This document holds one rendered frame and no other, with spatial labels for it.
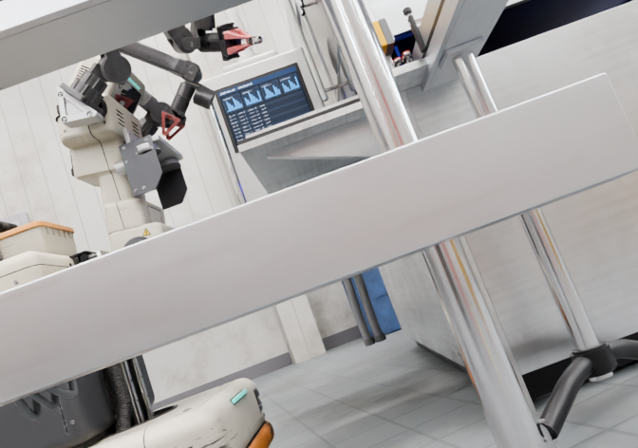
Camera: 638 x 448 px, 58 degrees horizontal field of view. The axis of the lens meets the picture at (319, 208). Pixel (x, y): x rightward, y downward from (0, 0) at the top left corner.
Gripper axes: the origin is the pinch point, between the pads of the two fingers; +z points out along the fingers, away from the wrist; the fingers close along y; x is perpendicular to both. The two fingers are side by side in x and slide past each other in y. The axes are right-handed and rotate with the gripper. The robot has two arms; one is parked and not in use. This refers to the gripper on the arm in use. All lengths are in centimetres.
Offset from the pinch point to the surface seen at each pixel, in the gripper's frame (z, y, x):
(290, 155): 17.2, 29.6, 11.0
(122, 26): 48, -15, 78
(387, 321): -98, 271, -218
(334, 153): 27.5, 30.6, 4.1
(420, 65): 53, 7, 1
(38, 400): 50, 25, 106
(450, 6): 69, -8, 18
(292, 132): 21.8, 21.8, 13.8
